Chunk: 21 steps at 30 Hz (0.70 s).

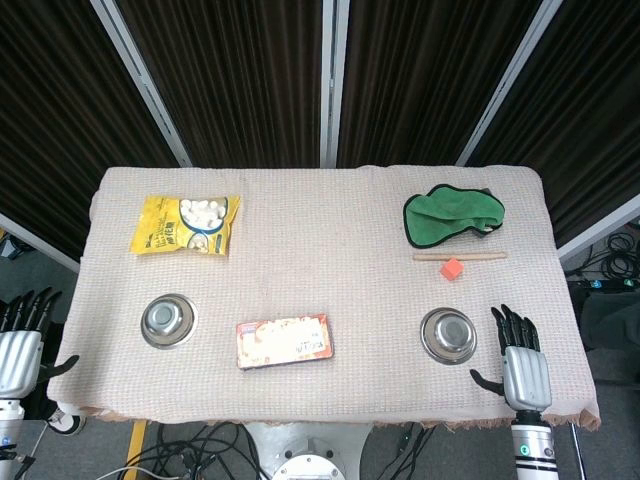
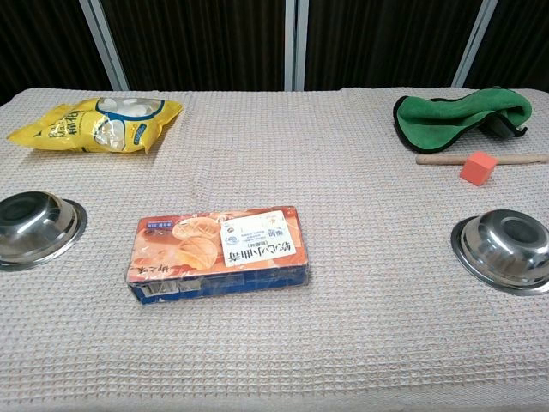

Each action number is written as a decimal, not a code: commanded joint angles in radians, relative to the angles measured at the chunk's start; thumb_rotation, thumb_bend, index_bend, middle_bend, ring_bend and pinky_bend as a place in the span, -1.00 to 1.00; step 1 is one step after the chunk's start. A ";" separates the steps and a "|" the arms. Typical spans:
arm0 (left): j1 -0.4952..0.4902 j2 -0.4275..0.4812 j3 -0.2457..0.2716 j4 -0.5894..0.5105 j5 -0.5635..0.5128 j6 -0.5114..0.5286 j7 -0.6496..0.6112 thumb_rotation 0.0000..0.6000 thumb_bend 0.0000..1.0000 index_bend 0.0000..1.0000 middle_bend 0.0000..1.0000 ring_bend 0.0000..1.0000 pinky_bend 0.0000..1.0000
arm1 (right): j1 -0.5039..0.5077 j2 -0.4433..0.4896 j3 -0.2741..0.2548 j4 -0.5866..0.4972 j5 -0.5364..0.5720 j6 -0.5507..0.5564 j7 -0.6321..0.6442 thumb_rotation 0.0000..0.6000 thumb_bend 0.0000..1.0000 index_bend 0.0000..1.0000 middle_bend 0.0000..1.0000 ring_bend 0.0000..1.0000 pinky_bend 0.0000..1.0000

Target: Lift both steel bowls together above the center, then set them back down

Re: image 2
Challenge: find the stainless steel metal bowl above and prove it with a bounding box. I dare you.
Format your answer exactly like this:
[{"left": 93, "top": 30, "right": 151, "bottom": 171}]
[
  {"left": 450, "top": 209, "right": 549, "bottom": 297},
  {"left": 0, "top": 191, "right": 88, "bottom": 272}
]

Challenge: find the orange cookie box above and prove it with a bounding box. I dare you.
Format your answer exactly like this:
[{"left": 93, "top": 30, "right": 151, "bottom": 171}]
[{"left": 125, "top": 205, "right": 311, "bottom": 306}]

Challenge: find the wooden stick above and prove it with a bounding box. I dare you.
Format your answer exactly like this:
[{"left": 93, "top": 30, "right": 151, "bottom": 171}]
[{"left": 415, "top": 153, "right": 549, "bottom": 167}]

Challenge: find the green microfiber cloth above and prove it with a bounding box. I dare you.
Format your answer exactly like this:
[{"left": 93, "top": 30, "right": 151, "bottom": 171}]
[{"left": 393, "top": 86, "right": 534, "bottom": 155}]

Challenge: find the orange foam cube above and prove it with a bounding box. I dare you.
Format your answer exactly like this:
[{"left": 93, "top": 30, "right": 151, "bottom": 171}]
[{"left": 460, "top": 150, "right": 499, "bottom": 188}]

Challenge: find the yellow snack bag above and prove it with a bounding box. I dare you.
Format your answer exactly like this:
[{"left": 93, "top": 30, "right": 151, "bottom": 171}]
[{"left": 5, "top": 96, "right": 184, "bottom": 155}]

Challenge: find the black clip under cloth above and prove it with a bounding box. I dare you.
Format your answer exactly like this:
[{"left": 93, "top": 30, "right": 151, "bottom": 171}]
[{"left": 482, "top": 114, "right": 528, "bottom": 140}]

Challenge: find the grey metal partition post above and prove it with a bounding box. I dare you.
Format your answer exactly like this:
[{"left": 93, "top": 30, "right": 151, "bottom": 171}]
[
  {"left": 451, "top": 0, "right": 499, "bottom": 88},
  {"left": 79, "top": 0, "right": 130, "bottom": 92},
  {"left": 284, "top": 0, "right": 308, "bottom": 92}
]

